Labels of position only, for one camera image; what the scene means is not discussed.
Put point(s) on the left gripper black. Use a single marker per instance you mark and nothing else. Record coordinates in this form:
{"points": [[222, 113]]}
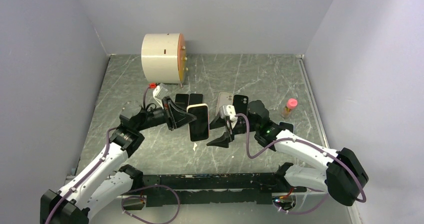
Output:
{"points": [[180, 117]]}

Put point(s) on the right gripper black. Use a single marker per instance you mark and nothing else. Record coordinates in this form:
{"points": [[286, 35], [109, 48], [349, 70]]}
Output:
{"points": [[222, 141]]}

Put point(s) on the black phone case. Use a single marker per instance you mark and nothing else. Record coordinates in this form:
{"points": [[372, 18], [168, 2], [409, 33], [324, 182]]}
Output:
{"points": [[240, 103]]}

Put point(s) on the phone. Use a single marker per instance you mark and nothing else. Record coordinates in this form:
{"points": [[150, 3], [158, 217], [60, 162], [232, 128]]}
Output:
{"points": [[287, 126], [199, 129], [182, 101]]}

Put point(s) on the phone in blue case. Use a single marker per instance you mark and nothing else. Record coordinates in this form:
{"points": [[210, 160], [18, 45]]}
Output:
{"points": [[287, 126]]}

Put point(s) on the white cylindrical drum device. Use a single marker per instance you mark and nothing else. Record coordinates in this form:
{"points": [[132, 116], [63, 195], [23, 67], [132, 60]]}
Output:
{"points": [[164, 57]]}

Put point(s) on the black smartphone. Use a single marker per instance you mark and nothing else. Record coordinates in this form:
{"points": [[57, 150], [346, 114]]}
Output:
{"points": [[195, 98]]}

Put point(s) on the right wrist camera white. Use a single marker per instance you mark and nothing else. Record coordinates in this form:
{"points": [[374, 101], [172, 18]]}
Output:
{"points": [[228, 111]]}

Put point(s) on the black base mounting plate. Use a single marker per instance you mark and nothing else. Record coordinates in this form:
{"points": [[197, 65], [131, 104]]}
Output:
{"points": [[258, 188]]}

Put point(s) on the pink capped small bottle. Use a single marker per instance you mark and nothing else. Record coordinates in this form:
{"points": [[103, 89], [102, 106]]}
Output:
{"points": [[291, 104]]}

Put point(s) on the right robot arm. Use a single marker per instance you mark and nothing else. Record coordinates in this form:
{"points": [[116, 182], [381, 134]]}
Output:
{"points": [[338, 173]]}

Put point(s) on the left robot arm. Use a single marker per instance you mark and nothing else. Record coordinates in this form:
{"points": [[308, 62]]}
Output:
{"points": [[105, 178]]}

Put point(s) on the beige phone case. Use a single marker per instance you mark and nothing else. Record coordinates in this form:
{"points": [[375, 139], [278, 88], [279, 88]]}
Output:
{"points": [[224, 98]]}

